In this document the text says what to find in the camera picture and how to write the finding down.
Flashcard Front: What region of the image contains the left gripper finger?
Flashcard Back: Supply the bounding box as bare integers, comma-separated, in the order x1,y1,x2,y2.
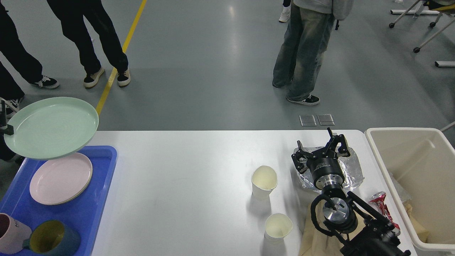
0,100,14,135

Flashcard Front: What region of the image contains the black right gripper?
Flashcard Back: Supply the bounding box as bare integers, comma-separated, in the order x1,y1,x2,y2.
291,128,351,190

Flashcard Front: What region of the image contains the green plate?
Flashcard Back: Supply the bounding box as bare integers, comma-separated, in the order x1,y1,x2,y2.
4,97,99,160

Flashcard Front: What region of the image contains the dark teal mug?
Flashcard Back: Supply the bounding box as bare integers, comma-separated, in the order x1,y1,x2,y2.
22,220,81,256

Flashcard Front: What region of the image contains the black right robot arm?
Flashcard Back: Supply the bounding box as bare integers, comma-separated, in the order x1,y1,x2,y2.
291,128,411,256

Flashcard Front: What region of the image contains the floor outlet plate right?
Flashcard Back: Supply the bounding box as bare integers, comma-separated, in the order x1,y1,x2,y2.
317,114,335,126

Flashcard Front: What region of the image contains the floor outlet plate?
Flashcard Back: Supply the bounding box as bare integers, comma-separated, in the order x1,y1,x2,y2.
317,114,335,126
299,114,317,127

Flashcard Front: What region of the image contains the floor outlet plate left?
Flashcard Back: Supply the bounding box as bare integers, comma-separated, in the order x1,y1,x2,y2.
299,114,317,127

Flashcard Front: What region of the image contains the aluminium foil tray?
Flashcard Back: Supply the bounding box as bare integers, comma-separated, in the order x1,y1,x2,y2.
295,147,364,194

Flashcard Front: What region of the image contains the white paper cup far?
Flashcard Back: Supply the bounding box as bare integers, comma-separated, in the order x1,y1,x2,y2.
251,165,278,200

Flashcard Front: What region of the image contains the white paper cup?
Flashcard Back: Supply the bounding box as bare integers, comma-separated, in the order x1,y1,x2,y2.
264,213,294,242
251,165,278,200

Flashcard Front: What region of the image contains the pink plate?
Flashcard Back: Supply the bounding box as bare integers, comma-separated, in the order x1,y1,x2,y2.
29,153,93,206

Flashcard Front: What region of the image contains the crushed red can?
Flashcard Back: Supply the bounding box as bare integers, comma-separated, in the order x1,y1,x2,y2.
369,191,400,236

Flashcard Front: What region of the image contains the person in dark trousers left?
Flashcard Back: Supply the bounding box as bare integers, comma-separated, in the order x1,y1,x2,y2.
0,5,60,109

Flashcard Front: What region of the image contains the white paper cup near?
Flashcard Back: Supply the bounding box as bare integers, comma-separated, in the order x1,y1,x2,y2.
264,213,294,242

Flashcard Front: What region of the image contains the brown paper bag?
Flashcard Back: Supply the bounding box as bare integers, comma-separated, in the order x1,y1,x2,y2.
298,201,365,256

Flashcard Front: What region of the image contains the person in faded jeans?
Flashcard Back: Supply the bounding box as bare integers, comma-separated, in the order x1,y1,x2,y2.
272,0,354,106

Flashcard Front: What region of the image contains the beige plastic bin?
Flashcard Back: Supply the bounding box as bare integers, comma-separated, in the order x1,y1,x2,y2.
365,127,455,255

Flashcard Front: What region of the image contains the pink mug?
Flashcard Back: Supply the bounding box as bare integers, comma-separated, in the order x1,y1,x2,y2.
0,213,32,255

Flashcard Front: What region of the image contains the blue plastic tray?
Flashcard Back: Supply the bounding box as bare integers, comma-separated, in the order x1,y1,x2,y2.
0,145,117,256

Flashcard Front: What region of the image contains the person in black trousers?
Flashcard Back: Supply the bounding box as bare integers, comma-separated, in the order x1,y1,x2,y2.
47,0,131,89

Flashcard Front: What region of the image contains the person with white sneakers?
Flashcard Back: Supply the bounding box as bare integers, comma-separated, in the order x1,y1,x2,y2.
278,0,291,23

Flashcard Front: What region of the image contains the rolling chair base right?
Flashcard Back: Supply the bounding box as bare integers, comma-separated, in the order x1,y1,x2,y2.
389,0,455,54

